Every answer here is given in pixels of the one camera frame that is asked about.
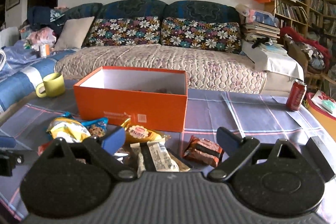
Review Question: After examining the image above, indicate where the yellow-green mug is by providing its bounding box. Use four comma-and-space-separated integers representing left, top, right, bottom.
35, 72, 66, 98

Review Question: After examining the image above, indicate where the pink quilted sofa cover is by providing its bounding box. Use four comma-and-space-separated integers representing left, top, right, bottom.
55, 44, 266, 94

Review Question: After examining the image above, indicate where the red soda can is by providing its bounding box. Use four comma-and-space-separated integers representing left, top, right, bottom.
286, 79, 307, 111

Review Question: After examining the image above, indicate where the dark blue sofa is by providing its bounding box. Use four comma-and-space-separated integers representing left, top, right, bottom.
27, 0, 240, 51

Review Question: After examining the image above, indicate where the right floral cushion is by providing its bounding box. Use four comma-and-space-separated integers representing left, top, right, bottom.
160, 17, 242, 54

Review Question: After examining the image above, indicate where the white cloth on sofa arm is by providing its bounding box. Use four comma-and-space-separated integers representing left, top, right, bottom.
242, 41, 304, 80

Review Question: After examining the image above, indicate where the floral cushion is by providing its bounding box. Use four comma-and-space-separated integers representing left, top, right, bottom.
160, 17, 242, 54
87, 16, 161, 47

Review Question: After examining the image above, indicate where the blue plaid tablecloth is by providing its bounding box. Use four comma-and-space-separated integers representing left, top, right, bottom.
1, 80, 335, 223

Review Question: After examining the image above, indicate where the yellow chip bag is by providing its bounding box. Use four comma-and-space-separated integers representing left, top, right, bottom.
47, 117, 91, 143

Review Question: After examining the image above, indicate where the blue striped bedding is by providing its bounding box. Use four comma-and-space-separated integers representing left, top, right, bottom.
1, 40, 75, 113

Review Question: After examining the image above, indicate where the black rectangular box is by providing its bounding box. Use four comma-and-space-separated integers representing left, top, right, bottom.
305, 136, 335, 182

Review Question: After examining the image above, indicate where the beige plain pillow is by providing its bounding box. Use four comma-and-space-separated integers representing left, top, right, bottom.
54, 16, 95, 51

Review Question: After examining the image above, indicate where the yellow round-label snack bag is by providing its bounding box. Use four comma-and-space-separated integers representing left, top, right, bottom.
121, 118, 171, 145

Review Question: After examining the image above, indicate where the stack of books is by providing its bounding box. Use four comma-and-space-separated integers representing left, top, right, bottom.
242, 22, 280, 43

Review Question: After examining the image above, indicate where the red-brown snack bar packet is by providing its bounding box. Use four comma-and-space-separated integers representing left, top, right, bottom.
183, 135, 224, 168

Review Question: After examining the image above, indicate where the left floral cushion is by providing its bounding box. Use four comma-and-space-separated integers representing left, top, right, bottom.
87, 16, 161, 47

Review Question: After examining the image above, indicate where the blue cookie snack bag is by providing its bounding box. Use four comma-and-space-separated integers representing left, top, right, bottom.
60, 113, 108, 137

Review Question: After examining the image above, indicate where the orange cardboard box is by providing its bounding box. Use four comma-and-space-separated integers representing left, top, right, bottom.
73, 66, 188, 132

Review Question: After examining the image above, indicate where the white wrapped snack bar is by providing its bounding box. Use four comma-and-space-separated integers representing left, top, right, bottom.
130, 138, 179, 177

